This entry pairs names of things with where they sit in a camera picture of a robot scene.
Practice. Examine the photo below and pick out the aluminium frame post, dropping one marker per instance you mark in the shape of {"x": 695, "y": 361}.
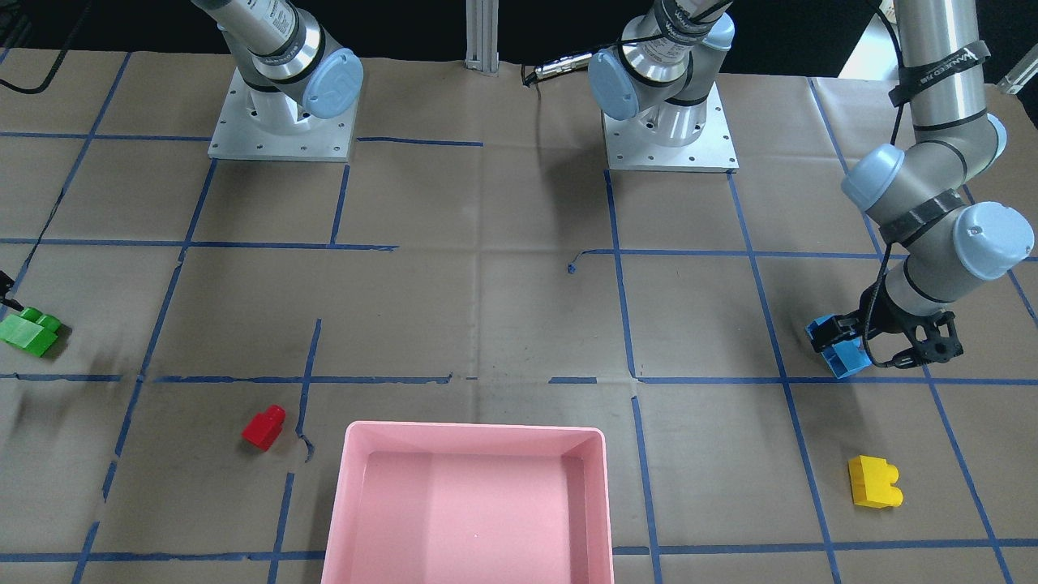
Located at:
{"x": 481, "y": 36}

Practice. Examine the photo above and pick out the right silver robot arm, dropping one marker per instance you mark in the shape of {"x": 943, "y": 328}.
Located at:
{"x": 279, "y": 48}

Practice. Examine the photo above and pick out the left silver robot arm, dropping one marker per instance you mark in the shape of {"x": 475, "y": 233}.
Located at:
{"x": 667, "y": 61}

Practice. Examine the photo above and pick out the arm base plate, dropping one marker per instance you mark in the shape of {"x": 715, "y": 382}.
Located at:
{"x": 268, "y": 126}
{"x": 694, "y": 139}

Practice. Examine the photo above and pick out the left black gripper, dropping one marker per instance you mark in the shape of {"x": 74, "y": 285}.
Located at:
{"x": 879, "y": 312}

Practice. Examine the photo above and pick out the red toy block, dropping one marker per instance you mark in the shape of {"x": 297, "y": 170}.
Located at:
{"x": 264, "y": 428}

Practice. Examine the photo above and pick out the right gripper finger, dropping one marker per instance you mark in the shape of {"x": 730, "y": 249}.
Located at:
{"x": 7, "y": 283}

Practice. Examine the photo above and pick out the green toy block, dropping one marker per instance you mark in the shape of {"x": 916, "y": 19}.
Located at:
{"x": 31, "y": 331}

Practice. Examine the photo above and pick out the yellow toy block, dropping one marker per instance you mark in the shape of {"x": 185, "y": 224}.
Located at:
{"x": 874, "y": 482}

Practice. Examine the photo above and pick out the pink plastic box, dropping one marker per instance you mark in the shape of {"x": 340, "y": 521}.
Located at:
{"x": 470, "y": 503}

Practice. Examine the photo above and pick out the blue toy block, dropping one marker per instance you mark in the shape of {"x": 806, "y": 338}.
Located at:
{"x": 845, "y": 361}

